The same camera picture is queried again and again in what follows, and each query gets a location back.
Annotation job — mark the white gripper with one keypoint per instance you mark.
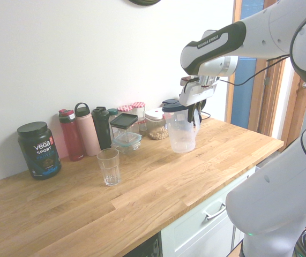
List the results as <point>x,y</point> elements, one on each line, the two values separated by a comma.
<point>195,93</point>

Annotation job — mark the clear pitcher with blue lid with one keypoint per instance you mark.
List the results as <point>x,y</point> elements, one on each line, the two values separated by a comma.
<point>180,134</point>

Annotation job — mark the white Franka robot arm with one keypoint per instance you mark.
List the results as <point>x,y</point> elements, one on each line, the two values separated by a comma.
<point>276,26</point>

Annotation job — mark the pink water bottle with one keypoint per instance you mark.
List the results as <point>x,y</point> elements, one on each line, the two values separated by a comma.
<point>87,131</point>

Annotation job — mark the red water bottle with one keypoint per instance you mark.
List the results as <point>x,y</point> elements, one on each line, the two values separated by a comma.
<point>72,136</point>

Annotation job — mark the cereal container with white lid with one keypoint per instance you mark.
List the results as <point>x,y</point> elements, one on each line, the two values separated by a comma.
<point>156,125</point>

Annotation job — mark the jar with red gingham lid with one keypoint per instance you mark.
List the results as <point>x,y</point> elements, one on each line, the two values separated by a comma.
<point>125,109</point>
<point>142,128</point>
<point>138,109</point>

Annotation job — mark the blue door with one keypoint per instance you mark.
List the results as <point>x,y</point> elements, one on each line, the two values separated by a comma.
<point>246,69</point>

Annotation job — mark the square container with black lid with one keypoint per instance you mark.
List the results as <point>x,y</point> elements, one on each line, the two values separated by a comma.
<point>124,121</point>

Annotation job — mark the glass container with teal lid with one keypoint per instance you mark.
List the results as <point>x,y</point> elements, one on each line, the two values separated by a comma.
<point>127,144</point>

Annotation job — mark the glass jar with green lid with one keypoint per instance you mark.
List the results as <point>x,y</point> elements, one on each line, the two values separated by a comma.
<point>113,112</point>

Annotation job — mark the black shaker bottle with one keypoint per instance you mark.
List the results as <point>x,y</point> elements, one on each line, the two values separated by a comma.
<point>101,128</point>

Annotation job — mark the clear faceted drinking glass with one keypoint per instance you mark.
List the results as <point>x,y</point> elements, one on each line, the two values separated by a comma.
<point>110,168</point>

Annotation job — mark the white cabinet front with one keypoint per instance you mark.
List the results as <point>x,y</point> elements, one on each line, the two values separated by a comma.
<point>195,227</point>

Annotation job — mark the black dishwasher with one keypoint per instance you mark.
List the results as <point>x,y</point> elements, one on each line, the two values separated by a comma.
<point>147,247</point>

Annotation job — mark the black Vega protein tub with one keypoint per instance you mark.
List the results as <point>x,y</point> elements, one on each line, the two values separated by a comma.
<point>40,152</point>

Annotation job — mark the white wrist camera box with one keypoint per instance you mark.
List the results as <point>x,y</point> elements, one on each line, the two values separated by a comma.
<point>189,79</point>

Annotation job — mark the wooden door frame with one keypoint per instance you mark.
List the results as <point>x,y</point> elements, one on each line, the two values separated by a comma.
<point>260,107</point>

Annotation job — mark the round black wall object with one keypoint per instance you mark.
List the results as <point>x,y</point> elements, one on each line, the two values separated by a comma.
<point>144,1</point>

